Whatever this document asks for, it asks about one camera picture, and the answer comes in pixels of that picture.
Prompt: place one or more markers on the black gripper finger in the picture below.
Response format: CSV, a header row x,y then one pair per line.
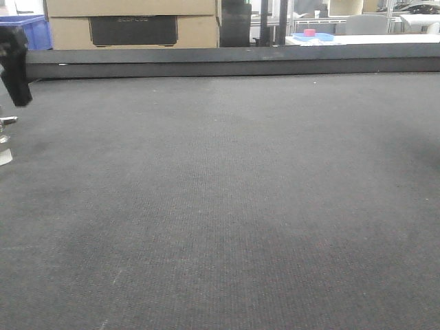
x,y
14,49

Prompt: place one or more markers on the upper cardboard box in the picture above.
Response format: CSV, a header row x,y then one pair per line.
x,y
96,8

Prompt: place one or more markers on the lower cardboard box black label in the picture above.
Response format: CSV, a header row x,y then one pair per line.
x,y
73,33

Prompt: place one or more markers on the black conveyor belt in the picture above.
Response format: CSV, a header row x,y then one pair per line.
x,y
295,202

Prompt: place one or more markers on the blue plastic crate background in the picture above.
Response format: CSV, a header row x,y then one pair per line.
x,y
36,28

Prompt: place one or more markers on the blue tray on table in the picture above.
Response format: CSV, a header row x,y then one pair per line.
x,y
320,36

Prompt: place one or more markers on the white background table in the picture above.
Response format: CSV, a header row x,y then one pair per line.
x,y
369,39

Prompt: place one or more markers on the black conveyor side rail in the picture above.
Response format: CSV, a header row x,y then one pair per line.
x,y
252,61

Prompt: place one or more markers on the black upright post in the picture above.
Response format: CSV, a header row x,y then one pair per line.
x,y
235,23

